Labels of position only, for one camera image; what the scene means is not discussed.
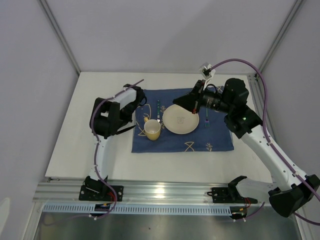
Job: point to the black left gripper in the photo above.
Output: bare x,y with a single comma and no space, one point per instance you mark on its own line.
125,120

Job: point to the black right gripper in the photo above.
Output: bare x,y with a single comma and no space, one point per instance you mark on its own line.
193,101

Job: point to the cream round plate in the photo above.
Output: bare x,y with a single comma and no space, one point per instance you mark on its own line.
180,121

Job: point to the iridescent green fork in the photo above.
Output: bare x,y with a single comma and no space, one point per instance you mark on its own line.
206,122

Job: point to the yellow plastic cup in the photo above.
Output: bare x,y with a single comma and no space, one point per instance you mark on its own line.
152,129

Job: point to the metal spoon green handle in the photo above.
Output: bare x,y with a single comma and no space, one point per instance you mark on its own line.
158,111

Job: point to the blue fish-pattern cloth placemat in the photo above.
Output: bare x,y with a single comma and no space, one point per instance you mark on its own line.
215,138

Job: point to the black handled knife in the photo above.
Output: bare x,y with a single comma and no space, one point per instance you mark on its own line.
125,129

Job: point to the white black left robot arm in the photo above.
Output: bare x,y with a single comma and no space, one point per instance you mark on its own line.
109,118

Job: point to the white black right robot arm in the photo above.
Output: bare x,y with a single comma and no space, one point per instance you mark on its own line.
293,188

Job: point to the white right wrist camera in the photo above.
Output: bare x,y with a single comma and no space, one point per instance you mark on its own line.
207,72

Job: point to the aluminium right side rail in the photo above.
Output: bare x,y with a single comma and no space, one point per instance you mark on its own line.
257,96

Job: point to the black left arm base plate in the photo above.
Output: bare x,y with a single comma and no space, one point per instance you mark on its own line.
104,195

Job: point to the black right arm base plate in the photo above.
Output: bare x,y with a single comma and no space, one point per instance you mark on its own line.
222,195

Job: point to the aluminium front mounting rail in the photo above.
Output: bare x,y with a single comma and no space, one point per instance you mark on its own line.
135,192

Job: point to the white slotted cable duct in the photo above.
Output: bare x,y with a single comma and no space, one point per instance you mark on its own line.
84,208

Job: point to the aluminium left corner post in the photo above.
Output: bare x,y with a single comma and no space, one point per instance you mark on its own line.
46,9

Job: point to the aluminium corner post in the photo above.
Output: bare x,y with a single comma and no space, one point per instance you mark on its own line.
46,9
281,33

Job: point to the aluminium right corner post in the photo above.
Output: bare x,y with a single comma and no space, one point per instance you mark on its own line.
281,33

